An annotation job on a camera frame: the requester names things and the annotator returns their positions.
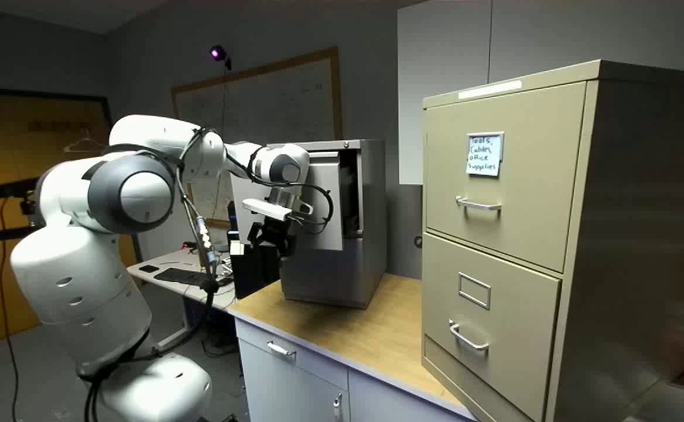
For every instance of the grey open cabinet drawer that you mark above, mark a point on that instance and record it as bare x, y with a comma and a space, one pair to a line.
326, 212

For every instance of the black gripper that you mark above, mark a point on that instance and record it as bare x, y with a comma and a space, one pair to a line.
273, 227

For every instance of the small black flat item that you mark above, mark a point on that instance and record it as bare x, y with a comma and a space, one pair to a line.
148, 267

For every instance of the light wooden desk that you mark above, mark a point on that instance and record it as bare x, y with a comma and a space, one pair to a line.
172, 269

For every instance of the black box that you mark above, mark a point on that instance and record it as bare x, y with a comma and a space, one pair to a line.
254, 272

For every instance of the black camera on stand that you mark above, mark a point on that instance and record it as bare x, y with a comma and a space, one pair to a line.
6, 187

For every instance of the beige drawer with paper label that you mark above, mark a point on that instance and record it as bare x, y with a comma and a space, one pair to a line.
513, 187

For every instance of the orange door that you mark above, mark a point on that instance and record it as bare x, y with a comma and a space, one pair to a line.
14, 194

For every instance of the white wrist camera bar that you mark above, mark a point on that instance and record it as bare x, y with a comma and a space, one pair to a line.
266, 206

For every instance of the small grey filing cabinet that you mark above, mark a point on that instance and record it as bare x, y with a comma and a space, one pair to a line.
362, 226

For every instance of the large beige filing cabinet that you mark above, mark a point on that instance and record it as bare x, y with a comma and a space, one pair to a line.
630, 259

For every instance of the white paper label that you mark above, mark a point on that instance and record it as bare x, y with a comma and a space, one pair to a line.
485, 153

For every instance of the beige drawer with empty label holder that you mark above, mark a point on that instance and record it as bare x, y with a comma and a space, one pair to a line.
498, 328

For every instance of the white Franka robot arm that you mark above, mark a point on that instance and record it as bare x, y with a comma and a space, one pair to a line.
75, 272

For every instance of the camera with purple light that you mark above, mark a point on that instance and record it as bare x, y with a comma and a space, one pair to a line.
219, 55

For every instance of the black flat keyboard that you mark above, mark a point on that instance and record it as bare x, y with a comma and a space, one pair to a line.
178, 275

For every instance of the wood framed whiteboard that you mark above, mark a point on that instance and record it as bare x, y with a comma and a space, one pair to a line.
280, 96

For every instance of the wooden top white counter cabinet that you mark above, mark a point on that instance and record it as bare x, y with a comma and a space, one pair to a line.
342, 353

